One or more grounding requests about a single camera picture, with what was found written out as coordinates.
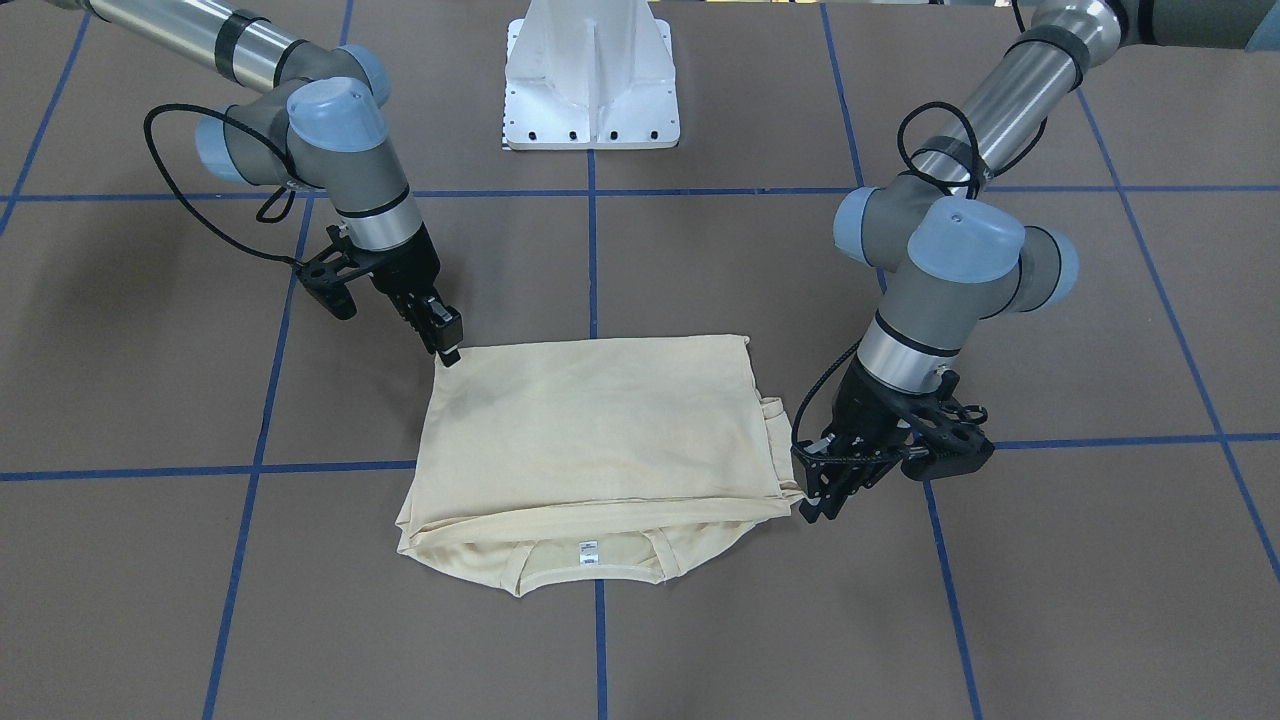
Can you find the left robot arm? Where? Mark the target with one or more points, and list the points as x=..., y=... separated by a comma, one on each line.
x=953, y=260

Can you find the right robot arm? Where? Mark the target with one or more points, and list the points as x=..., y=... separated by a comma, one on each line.
x=316, y=125

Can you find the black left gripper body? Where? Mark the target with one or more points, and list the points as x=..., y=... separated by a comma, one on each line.
x=866, y=407

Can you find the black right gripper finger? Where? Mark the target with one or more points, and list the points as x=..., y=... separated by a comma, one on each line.
x=449, y=357

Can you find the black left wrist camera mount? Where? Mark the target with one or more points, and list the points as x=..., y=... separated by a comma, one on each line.
x=948, y=437

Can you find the beige long-sleeve printed shirt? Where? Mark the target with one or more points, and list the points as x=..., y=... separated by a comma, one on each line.
x=633, y=459

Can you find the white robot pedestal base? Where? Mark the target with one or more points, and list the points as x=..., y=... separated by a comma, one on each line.
x=590, y=75

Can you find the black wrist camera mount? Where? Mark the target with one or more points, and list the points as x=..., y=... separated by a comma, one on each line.
x=948, y=437
x=325, y=276

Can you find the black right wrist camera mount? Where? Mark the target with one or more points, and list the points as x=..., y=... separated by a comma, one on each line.
x=325, y=276

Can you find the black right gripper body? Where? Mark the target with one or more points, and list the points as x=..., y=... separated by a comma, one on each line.
x=407, y=268

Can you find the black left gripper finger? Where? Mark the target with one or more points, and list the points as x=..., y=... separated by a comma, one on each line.
x=827, y=504

